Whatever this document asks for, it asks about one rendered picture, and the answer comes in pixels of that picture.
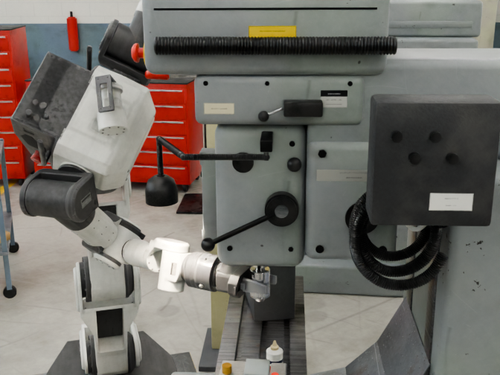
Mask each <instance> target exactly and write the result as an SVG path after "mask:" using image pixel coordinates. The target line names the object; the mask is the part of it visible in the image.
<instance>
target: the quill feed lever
mask: <svg viewBox="0 0 500 375"><path fill-rule="evenodd" d="M297 217H298V201H297V199H296V198H295V197H294V196H293V195H292V194H291V193H288V192H285V191H278V192H275V193H273V194H272V195H270V196H269V198H268V199H267V200H266V204H265V215H264V216H262V217H260V218H258V219H255V220H253V221H251V222H249V223H246V224H245V225H242V226H240V227H239V228H235V229H234V230H232V231H229V232H228V233H225V234H223V235H221V236H219V237H217V238H214V239H211V238H210V237H206V238H205V239H203V240H202V242H201V247H202V249H203V250H204V251H212V250H213V249H214V247H215V244H217V243H220V242H222V241H223V240H227V239H228V238H230V237H233V236H234V235H237V234H239V233H241V232H243V231H246V230H248V229H250V228H252V227H254V226H256V225H259V224H261V223H262V222H265V221H267V220H268V221H269V222H270V223H271V224H273V225H276V226H279V227H284V226H288V225H291V224H292V223H294V221H295V220H296V219H297Z"/></svg>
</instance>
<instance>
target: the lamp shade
mask: <svg viewBox="0 0 500 375"><path fill-rule="evenodd" d="M145 199H146V204H147V205H150V206H154V207H165V206H170V205H175V204H176V203H177V202H178V201H179V199H178V188H177V186H176V183H175V180H174V178H172V177H170V176H168V175H167V174H164V175H162V176H159V175H158V174H157V175H154V176H153V177H151V178H150V179H148V181H147V186H146V189H145Z"/></svg>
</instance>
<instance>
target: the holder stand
mask: <svg viewBox="0 0 500 375"><path fill-rule="evenodd" d="M268 267H269V268H270V274H273V275H277V283H276V284H270V296H269V297H268V298H266V299H265V301H262V302H258V301H256V300H255V299H254V298H252V297H251V296H250V292H246V297H247V299H248V302H249V306H250V309H251V314H252V316H253V319H254V321H268V320H279V319H290V318H295V266H268Z"/></svg>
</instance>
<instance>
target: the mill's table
mask: <svg viewBox="0 0 500 375"><path fill-rule="evenodd" d="M274 340H275V341H276V343H277V345H278V346H279V347H280V348H282V349H283V363H286V375H307V351H306V332H305V313H304V277H303V276H295V318H290V319H279V320H268V321H254V319H253V316H252V314H251V309H250V306H249V302H248V299H247V297H246V294H243V295H242V296H241V297H240V298H235V297H231V296H229V301H228V308H227V312H226V317H225V323H224V328H223V332H222V339H221V344H220V348H219V355H218V360H217V366H216V371H215V375H219V372H220V368H221V365H222V361H241V362H246V359H266V350H267V348H269V347H271V345H272V344H273V341H274Z"/></svg>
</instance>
